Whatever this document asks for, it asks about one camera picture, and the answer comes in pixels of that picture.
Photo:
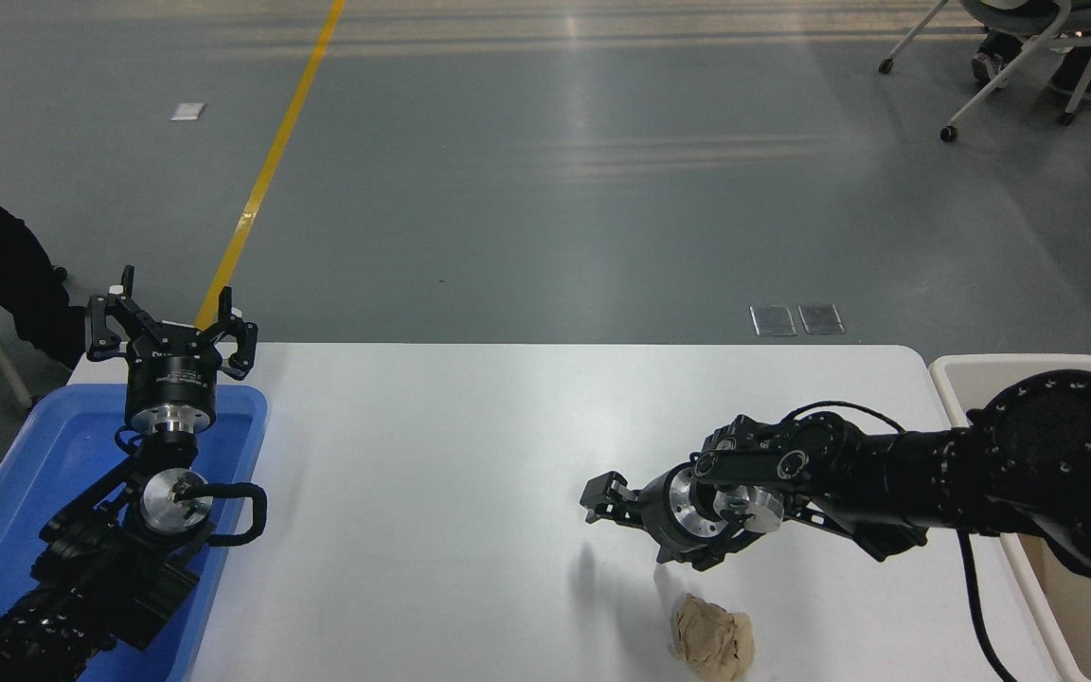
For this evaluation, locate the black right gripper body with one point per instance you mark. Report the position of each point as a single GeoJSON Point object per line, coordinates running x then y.
{"type": "Point", "coordinates": [661, 511]}

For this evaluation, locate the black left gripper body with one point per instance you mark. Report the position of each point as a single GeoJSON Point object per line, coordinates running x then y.
{"type": "Point", "coordinates": [171, 374]}

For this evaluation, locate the tan paper ball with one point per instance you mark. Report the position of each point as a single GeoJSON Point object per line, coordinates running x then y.
{"type": "Point", "coordinates": [711, 639]}

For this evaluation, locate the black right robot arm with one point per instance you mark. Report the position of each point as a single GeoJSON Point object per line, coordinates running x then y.
{"type": "Point", "coordinates": [934, 474]}

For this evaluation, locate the blue plastic tray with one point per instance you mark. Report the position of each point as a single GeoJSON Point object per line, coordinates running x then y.
{"type": "Point", "coordinates": [34, 455]}

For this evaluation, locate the small white floor tag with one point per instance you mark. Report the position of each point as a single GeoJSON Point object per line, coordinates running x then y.
{"type": "Point", "coordinates": [187, 111]}

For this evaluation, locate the silver floor plate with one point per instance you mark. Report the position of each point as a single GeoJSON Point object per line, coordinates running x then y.
{"type": "Point", "coordinates": [821, 318]}
{"type": "Point", "coordinates": [774, 320]}

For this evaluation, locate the large pale bin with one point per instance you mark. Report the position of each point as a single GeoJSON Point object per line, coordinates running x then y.
{"type": "Point", "coordinates": [948, 379]}

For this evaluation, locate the white wheeled office chair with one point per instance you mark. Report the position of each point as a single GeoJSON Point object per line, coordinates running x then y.
{"type": "Point", "coordinates": [1010, 9]}

